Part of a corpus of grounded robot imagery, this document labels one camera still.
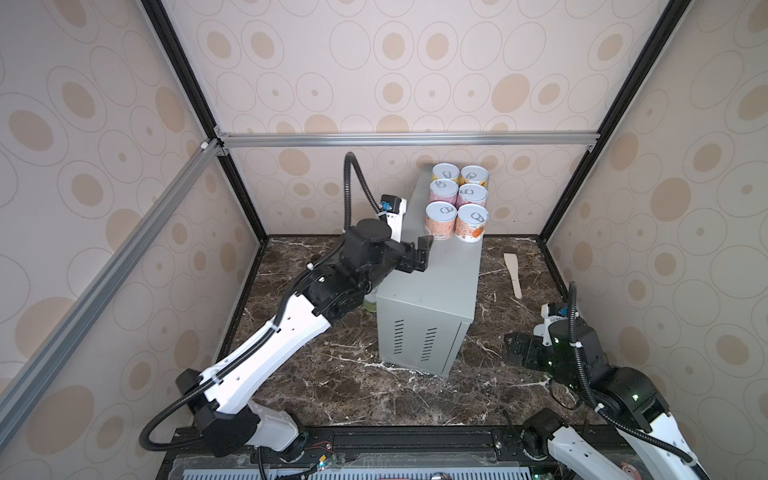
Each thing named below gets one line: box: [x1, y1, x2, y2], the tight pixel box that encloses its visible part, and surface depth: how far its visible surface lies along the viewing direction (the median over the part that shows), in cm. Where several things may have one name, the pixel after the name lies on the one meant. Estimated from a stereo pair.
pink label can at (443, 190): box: [428, 179, 459, 205], surface depth 78 cm
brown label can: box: [424, 200, 458, 240], surface depth 72 cm
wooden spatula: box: [503, 253, 522, 299], surface depth 111 cm
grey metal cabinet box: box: [376, 164, 485, 378], surface depth 67 cm
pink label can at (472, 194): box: [457, 183, 488, 209], surface depth 76 cm
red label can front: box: [454, 203, 489, 243], surface depth 71 cm
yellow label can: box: [432, 162, 461, 184], surface depth 83 cm
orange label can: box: [459, 165, 489, 188], surface depth 82 cm
